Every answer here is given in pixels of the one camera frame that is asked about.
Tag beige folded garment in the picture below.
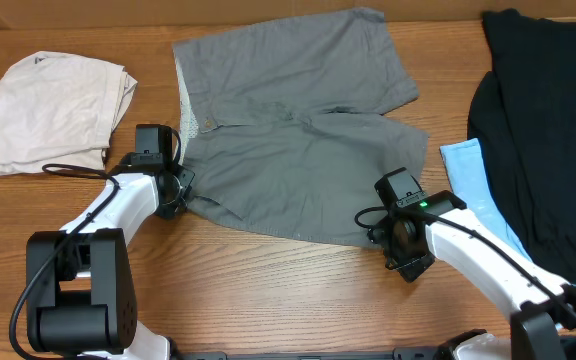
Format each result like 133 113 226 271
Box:
0 51 137 176

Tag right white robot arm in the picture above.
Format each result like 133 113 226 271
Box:
367 168 576 360

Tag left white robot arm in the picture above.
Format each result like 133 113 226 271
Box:
9 124 194 359

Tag grey shorts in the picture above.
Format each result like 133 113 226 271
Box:
173 7 428 247

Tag cardboard backboard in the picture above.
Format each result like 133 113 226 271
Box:
0 0 576 30

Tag black garment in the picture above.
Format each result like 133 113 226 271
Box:
468 9 576 282

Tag light blue garment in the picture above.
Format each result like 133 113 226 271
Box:
440 138 576 284

